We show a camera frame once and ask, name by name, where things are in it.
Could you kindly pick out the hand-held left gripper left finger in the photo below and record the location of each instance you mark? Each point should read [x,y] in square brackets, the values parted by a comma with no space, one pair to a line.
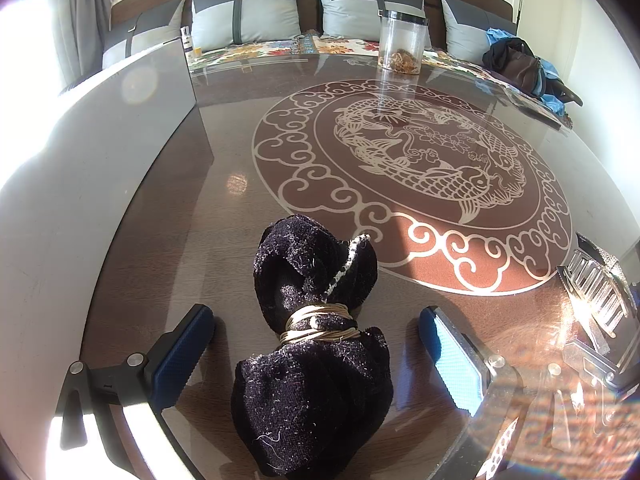
[180,360]

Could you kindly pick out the white cardboard box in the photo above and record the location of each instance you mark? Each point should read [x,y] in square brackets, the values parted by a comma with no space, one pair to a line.
[100,135]

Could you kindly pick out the clear jar with black lid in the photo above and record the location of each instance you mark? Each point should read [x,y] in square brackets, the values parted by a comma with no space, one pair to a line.
[402,40]

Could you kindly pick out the grey curtain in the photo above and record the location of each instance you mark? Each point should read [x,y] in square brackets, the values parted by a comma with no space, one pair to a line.
[70,20]

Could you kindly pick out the black bag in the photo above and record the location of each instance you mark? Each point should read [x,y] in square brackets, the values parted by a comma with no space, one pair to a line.
[515,65]

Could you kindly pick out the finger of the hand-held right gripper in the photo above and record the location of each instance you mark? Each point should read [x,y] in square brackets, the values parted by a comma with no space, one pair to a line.
[600,365]

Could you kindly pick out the white door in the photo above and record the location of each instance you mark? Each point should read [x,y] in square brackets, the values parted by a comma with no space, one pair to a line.
[545,0]

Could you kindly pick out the small white spray bottle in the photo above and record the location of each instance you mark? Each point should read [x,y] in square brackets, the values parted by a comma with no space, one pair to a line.
[187,40]

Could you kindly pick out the black sock bundle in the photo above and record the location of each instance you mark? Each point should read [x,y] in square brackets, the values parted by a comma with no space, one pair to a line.
[310,360]

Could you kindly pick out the blue garment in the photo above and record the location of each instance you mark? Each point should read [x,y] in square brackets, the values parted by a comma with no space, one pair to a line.
[550,77]

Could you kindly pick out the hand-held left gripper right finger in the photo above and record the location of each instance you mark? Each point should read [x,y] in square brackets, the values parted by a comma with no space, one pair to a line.
[455,365]

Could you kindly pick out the grey wrapper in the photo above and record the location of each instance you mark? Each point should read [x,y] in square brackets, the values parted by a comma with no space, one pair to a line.
[595,290]

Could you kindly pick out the grey two-tone pillow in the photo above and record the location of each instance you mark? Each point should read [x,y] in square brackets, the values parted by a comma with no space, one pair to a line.
[370,7]
[145,35]
[467,25]
[245,15]

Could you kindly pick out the brown patterned wooden desktop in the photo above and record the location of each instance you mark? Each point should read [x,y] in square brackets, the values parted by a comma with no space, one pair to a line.
[225,160]

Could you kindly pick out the brown sofa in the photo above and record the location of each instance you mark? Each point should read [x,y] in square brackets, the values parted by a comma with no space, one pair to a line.
[307,5]

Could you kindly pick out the floral blanket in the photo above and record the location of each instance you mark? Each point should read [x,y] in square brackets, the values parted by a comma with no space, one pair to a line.
[280,47]

